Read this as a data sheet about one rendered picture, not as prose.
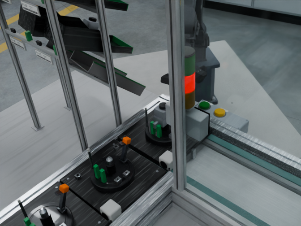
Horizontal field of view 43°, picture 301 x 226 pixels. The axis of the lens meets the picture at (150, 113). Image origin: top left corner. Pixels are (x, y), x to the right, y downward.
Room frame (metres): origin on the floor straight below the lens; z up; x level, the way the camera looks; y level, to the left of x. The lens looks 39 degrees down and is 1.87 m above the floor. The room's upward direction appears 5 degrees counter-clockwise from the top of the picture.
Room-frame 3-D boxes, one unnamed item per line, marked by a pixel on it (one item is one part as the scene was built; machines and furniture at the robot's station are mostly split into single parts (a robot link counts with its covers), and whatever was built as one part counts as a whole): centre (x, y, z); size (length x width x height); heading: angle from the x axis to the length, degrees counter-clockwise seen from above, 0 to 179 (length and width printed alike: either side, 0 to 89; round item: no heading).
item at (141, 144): (1.00, -0.05, 0.96); 0.24 x 0.24 x 0.02; 44
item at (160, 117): (0.99, -0.04, 1.06); 0.08 x 0.04 x 0.07; 135
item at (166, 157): (0.86, -0.04, 0.97); 0.05 x 0.05 x 0.04; 44
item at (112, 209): (0.82, 0.14, 1.01); 0.24 x 0.24 x 0.13; 44
